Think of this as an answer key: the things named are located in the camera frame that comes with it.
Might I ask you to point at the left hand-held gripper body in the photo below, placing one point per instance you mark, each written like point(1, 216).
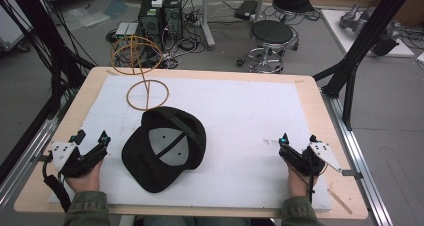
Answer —
point(71, 161)

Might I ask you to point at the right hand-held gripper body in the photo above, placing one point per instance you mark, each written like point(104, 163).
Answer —
point(306, 159)

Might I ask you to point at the person's left hand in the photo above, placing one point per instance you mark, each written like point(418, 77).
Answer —
point(87, 179)

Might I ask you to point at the person's right hand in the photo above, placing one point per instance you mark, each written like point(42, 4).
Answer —
point(297, 184)

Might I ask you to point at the black baseball cap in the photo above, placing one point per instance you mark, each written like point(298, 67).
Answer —
point(140, 166)

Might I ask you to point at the white foam mat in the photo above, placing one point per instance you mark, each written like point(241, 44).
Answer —
point(240, 119)

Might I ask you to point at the wooden stick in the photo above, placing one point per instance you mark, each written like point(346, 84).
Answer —
point(340, 201)

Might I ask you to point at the black round stool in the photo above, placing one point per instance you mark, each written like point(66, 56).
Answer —
point(271, 32)

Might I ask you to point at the white floor board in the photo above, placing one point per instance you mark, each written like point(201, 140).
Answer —
point(336, 32)

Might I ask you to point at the small grey box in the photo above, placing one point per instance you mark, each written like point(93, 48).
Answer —
point(126, 30)

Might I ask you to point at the black computer tower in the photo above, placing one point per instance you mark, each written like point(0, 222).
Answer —
point(150, 22)
point(173, 17)

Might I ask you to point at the black flat case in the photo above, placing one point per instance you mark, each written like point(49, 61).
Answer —
point(246, 9)

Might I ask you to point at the stool with hat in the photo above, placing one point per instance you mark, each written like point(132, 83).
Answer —
point(292, 1)

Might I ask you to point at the grey metal stand leg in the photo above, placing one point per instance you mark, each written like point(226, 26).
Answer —
point(206, 16)

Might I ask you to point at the white box device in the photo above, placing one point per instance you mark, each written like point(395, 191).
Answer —
point(158, 0)

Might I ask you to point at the aluminium rail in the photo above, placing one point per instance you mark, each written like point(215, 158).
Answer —
point(23, 159)
point(363, 166)

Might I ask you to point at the black frame strut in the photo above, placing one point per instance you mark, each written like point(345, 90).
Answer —
point(366, 36)

